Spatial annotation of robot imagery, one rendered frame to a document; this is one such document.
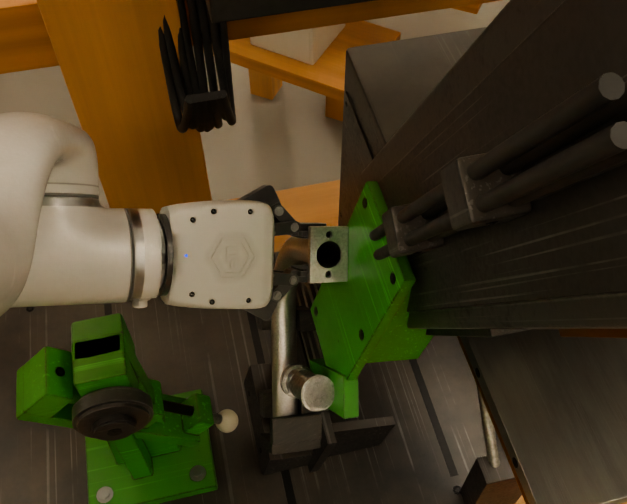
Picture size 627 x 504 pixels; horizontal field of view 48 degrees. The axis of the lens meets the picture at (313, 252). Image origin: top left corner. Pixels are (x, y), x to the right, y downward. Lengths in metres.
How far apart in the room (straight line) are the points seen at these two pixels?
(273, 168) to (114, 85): 1.59
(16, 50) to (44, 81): 1.97
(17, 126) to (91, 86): 0.33
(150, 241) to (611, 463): 0.46
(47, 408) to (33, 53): 0.44
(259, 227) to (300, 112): 1.97
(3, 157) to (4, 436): 0.54
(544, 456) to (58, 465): 0.58
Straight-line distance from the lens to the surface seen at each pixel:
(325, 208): 1.15
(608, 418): 0.74
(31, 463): 0.98
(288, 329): 0.83
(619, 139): 0.26
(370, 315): 0.66
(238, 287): 0.66
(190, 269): 0.64
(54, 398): 0.73
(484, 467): 0.82
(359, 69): 0.83
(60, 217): 0.61
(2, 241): 0.47
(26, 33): 0.94
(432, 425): 0.94
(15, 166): 0.52
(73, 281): 0.61
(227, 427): 0.88
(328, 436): 0.84
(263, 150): 2.48
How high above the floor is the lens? 1.76
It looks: 53 degrees down
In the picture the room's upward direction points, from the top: straight up
